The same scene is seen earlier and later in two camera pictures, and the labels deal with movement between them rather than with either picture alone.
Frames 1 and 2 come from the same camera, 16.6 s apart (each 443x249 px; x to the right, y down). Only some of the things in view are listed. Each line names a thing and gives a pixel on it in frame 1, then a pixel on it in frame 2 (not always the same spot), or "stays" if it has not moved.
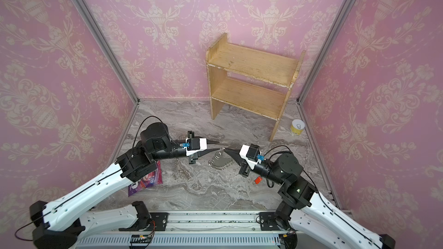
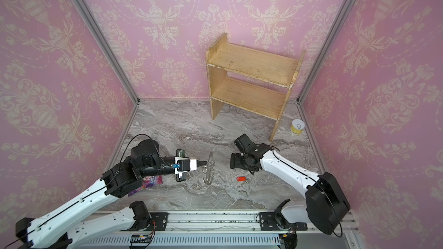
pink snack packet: x=152 y=179 stays
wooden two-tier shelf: x=255 y=80 stays
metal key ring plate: x=221 y=160 → x=208 y=169
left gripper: x=191 y=158 → x=180 y=177
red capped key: x=257 y=180 → x=242 y=178
